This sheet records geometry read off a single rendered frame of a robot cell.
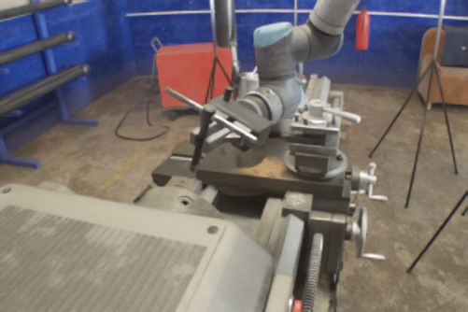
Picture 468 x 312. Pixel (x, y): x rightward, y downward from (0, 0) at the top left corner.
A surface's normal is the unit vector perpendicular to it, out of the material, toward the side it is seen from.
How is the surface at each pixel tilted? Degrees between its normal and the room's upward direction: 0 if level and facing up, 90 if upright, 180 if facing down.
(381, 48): 90
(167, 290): 0
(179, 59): 90
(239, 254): 45
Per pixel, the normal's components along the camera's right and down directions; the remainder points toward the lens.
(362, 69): -0.29, 0.48
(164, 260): -0.05, -0.87
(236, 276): 0.64, -0.55
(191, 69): 0.06, 0.48
